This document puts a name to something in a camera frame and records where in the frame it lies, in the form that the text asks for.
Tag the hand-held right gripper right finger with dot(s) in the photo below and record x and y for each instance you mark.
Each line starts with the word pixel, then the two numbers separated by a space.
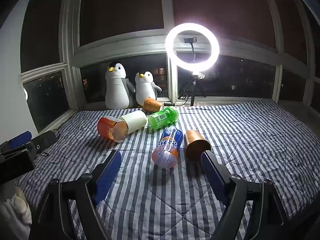
pixel 212 177

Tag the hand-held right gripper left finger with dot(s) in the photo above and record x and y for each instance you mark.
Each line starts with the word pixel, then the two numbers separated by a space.
pixel 110 175

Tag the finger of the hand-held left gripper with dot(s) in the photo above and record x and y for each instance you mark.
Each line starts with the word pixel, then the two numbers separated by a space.
pixel 45 138
pixel 20 138

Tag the copper cup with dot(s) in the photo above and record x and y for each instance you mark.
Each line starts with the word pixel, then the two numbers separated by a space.
pixel 195 145

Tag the red orange cup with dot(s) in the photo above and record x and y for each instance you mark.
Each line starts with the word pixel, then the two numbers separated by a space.
pixel 110 128

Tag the blue printed cup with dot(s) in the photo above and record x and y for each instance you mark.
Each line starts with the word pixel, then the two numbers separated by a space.
pixel 167 147

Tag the white cup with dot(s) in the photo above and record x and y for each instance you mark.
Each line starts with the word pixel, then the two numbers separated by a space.
pixel 133 121

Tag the small orange cup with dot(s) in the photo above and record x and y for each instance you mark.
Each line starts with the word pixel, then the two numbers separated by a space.
pixel 152 104

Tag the white cloth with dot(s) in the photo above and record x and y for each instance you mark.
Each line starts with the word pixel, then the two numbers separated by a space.
pixel 15 212

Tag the striped blanket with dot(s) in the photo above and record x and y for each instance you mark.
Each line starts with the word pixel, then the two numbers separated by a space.
pixel 250 142

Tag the green plastic bottle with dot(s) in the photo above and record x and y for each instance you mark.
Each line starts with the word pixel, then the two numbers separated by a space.
pixel 162 118

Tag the large penguin plush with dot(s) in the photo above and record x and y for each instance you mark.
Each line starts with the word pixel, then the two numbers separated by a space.
pixel 116 90

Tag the black tripod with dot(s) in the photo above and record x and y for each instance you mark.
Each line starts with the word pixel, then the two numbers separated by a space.
pixel 193 92

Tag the small penguin plush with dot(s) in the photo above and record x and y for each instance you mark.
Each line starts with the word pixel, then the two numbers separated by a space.
pixel 146 90

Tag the black phone holder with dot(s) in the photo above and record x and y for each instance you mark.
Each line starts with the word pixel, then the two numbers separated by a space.
pixel 190 40

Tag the white window frame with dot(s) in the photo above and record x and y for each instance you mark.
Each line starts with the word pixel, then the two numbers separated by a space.
pixel 120 48

